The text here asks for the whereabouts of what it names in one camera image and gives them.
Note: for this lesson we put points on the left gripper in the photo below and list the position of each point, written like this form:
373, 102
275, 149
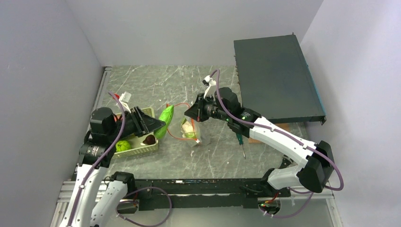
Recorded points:
143, 123

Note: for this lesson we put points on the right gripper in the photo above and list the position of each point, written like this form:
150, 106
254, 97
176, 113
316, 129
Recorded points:
196, 112

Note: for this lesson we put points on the green toy cucumber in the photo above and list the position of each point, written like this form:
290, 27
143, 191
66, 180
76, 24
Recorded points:
166, 116

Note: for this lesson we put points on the clear zip top bag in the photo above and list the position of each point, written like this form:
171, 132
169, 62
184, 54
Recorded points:
174, 129

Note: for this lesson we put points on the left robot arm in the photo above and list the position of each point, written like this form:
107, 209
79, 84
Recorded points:
95, 155

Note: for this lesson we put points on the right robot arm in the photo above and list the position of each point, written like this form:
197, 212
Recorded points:
314, 161

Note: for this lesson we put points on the dark red toy fruit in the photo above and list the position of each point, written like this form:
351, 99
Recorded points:
150, 140

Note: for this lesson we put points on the green plastic basket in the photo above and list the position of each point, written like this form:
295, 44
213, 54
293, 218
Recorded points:
138, 148

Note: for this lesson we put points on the dark green metal case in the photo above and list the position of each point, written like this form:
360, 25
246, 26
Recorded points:
275, 80

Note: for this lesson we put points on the wooden board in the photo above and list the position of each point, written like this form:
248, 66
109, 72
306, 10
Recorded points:
271, 134

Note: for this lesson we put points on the black pliers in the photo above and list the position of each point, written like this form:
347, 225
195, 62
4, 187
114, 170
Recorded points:
286, 162

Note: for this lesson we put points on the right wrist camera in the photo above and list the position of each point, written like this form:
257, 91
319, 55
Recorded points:
210, 90

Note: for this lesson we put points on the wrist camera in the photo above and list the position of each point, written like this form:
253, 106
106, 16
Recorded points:
210, 90
124, 99

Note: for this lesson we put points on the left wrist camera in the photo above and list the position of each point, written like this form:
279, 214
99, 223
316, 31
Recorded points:
124, 99

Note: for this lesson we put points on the green handled screwdriver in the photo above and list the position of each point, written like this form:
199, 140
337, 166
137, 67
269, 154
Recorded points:
241, 143

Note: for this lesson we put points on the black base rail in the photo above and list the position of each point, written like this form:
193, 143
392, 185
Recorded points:
247, 193

